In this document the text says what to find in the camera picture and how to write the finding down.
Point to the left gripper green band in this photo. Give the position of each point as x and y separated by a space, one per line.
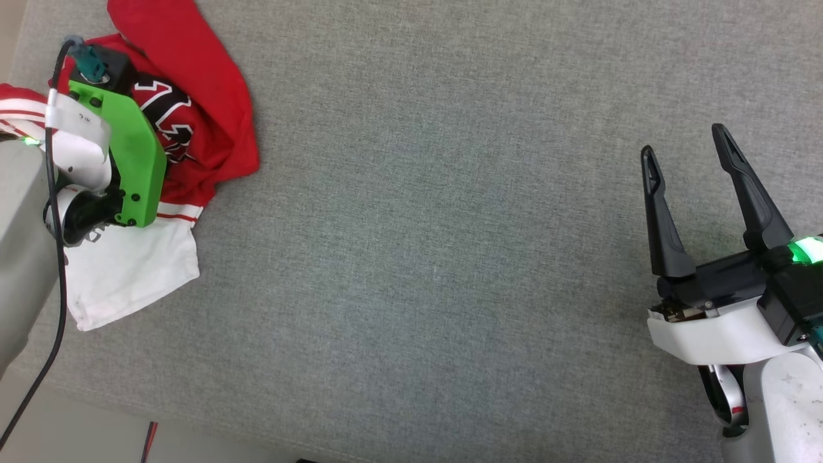
138 154

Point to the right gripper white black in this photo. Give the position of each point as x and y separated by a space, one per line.
714 331

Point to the red white sports jersey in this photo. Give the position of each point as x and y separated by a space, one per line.
215 96

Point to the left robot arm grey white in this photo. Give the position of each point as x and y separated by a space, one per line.
19 225

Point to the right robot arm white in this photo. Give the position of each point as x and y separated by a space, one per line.
784 411

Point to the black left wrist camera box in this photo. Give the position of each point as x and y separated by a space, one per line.
120 69

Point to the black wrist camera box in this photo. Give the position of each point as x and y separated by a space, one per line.
797 299
120 69

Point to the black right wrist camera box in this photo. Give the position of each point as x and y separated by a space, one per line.
797 299

